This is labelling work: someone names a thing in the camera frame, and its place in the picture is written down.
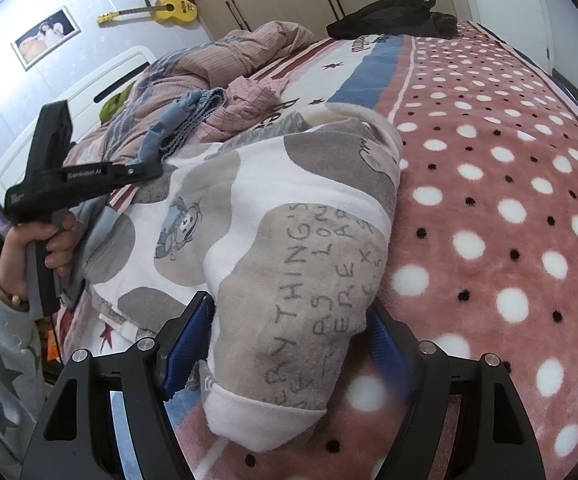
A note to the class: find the person left hand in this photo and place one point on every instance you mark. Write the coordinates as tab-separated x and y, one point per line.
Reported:
61	244

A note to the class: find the pink plaid folded garment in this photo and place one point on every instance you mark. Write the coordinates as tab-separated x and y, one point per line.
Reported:
247	102

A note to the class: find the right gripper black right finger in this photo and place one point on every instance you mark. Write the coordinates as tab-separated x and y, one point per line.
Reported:
472	406

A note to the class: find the framed wall photo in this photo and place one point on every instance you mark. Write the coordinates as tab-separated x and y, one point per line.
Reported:
45	37

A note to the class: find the black clothing pile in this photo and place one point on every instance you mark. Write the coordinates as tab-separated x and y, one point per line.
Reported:
395	17

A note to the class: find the green cloth item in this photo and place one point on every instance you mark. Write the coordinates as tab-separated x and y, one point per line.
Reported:
113	104

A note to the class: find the white bed headboard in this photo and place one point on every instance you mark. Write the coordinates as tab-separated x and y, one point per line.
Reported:
85	100

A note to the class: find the pink grey rumpled duvet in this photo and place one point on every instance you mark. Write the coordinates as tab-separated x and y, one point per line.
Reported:
215	65

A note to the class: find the yellow toy guitar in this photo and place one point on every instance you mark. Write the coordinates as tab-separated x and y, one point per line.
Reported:
177	11

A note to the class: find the folded blue garment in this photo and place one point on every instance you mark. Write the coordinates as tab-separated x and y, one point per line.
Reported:
177	122

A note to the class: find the grey star sleeve forearm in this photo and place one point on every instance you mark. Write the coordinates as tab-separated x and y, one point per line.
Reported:
21	396

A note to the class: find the cream patterned fleece pants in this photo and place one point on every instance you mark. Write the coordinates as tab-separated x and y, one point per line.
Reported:
287	227

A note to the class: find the striped dotted plush blanket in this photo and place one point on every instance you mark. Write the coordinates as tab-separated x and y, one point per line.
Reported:
484	247

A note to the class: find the white door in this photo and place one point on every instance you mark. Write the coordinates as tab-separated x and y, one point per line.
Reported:
521	23

